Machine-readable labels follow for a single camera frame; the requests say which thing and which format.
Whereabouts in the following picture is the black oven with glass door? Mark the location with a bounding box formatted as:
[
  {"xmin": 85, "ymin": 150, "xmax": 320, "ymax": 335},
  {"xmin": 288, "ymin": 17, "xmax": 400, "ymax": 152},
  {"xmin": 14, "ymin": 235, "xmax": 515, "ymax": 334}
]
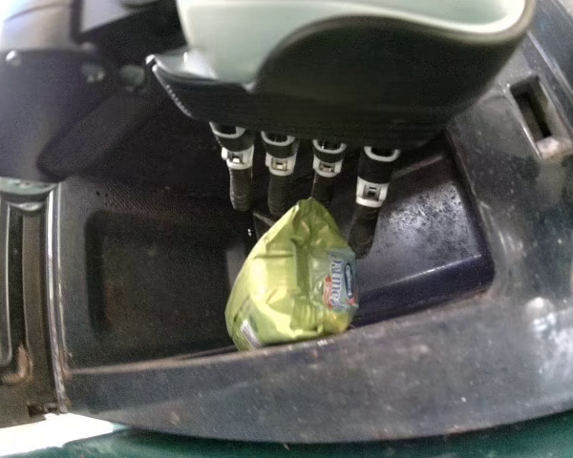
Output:
[{"xmin": 0, "ymin": 18, "xmax": 573, "ymax": 446}]

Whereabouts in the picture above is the yellow-green biscuit packet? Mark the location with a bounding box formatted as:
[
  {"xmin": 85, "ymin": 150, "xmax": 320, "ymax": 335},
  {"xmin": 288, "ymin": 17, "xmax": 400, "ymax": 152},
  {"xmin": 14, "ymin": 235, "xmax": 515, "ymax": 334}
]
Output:
[{"xmin": 224, "ymin": 197, "xmax": 361, "ymax": 354}]

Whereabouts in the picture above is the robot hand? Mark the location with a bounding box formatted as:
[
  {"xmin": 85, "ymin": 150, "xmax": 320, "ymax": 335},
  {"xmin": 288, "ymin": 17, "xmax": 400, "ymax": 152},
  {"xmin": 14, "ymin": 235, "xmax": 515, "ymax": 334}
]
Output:
[{"xmin": 0, "ymin": 0, "xmax": 539, "ymax": 261}]

